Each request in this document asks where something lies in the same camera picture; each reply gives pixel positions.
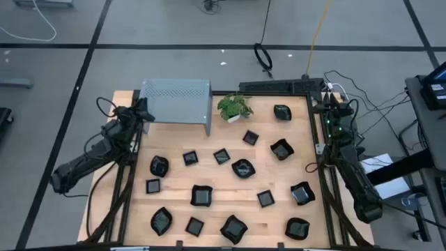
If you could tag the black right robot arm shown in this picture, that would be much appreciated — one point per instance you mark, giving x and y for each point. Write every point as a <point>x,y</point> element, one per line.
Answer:
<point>355,174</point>

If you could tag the black aluminium table frame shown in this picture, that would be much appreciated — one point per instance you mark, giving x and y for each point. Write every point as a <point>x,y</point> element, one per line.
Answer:
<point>278,93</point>

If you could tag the grey furniture foot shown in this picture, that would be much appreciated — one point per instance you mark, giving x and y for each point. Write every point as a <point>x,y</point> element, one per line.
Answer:
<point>15,83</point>

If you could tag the black laptop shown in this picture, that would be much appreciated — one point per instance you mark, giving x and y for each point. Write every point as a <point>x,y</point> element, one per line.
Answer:
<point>433,92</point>

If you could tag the black small square mini plate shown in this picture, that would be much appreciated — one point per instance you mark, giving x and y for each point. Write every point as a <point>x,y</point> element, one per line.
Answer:
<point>221,156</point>
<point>190,158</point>
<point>194,226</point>
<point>250,137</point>
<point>153,185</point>
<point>265,198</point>

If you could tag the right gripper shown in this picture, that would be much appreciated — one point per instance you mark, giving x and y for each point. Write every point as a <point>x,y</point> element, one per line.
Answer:
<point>341,111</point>

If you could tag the black desk beam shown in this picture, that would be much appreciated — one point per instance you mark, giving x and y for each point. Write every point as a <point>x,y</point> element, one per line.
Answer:
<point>400,167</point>

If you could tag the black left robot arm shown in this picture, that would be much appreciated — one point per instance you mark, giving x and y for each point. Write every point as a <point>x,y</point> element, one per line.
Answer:
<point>87,158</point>

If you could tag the black wavy square mini plate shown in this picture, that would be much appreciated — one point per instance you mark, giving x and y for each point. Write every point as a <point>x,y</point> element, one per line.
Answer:
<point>282,149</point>
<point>201,195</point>
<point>302,193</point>
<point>233,229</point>

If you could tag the grey furniture base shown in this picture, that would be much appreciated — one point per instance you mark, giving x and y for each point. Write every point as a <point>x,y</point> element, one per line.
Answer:
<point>43,2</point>

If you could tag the green potted plant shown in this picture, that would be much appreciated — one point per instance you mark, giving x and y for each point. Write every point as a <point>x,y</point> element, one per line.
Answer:
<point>231,108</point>

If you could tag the black table clamp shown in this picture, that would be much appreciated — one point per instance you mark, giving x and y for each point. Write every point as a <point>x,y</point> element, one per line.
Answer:
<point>280,245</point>
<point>179,244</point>

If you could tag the grey perforated metal shelf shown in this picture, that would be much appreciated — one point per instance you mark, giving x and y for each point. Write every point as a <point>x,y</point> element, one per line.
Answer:
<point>177,101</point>

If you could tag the clear plastic cup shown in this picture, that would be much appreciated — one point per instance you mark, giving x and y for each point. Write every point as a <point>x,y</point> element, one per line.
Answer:
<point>411,201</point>

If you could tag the white box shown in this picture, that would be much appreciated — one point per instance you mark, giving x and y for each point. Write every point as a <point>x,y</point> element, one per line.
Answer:
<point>390,186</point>

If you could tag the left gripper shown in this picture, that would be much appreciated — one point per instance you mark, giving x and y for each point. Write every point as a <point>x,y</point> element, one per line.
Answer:
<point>134,114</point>

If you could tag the grey side desk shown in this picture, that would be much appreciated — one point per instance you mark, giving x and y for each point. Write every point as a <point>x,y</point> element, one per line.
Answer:
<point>432,132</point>

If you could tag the black chair part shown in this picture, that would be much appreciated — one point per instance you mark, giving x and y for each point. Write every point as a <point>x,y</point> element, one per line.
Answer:
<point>4,118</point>

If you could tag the black caster wheel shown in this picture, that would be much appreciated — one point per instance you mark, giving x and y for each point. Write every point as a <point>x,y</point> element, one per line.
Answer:
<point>418,235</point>

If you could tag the grey metal bracket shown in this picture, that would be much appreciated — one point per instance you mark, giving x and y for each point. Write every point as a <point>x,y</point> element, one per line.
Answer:
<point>320,148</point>

